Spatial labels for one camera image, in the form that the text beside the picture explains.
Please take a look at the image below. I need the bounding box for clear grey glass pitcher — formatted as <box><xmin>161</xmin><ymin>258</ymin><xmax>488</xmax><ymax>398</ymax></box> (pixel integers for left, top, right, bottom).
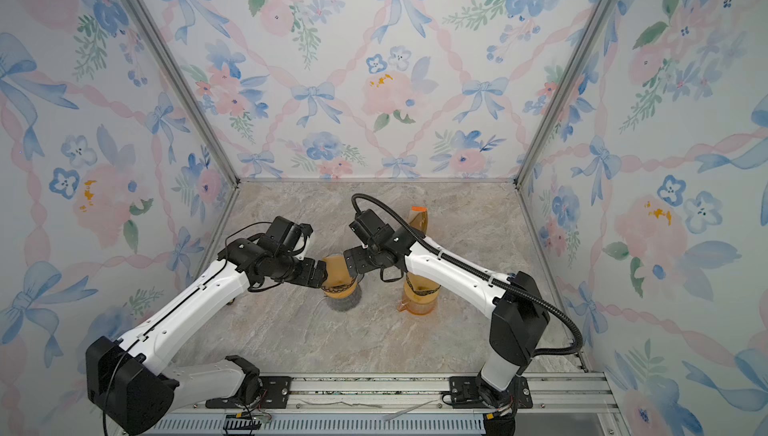
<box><xmin>326</xmin><ymin>290</ymin><xmax>362</xmax><ymax>312</ymax></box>

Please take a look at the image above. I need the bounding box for aluminium frame rail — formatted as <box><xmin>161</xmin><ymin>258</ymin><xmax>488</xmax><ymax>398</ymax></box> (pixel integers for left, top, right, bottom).
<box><xmin>147</xmin><ymin>373</ymin><xmax>629</xmax><ymax>435</ymax></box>

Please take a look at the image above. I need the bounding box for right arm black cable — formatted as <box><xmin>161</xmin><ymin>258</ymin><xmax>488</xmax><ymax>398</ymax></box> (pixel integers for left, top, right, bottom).
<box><xmin>350</xmin><ymin>193</ymin><xmax>585</xmax><ymax>358</ymax></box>

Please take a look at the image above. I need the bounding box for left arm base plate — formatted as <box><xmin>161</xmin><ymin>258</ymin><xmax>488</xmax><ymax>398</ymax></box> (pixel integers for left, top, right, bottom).
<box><xmin>205</xmin><ymin>376</ymin><xmax>293</xmax><ymax>410</ymax></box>

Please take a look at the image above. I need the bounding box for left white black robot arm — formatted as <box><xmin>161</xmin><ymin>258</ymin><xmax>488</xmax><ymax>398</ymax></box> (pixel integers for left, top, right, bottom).
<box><xmin>85</xmin><ymin>217</ymin><xmax>327</xmax><ymax>435</ymax></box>

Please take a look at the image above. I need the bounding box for orange glass carafe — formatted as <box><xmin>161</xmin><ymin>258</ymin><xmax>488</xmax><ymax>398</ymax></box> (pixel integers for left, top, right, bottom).
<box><xmin>397</xmin><ymin>284</ymin><xmax>440</xmax><ymax>316</ymax></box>

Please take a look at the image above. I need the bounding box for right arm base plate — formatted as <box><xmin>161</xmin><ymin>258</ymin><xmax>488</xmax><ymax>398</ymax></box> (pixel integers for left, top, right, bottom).
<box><xmin>445</xmin><ymin>376</ymin><xmax>533</xmax><ymax>411</ymax></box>

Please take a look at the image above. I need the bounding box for orange coffee filter packet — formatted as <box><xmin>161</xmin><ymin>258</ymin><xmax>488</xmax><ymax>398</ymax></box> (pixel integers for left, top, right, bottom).
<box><xmin>409</xmin><ymin>206</ymin><xmax>429</xmax><ymax>235</ymax></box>

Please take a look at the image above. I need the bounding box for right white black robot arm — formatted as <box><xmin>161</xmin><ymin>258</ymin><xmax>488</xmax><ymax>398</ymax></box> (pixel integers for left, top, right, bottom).
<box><xmin>344</xmin><ymin>209</ymin><xmax>550</xmax><ymax>408</ymax></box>

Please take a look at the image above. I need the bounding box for clear grey glass dripper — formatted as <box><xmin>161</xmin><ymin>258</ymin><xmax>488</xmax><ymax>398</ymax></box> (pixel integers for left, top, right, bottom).
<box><xmin>320</xmin><ymin>255</ymin><xmax>364</xmax><ymax>294</ymax></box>

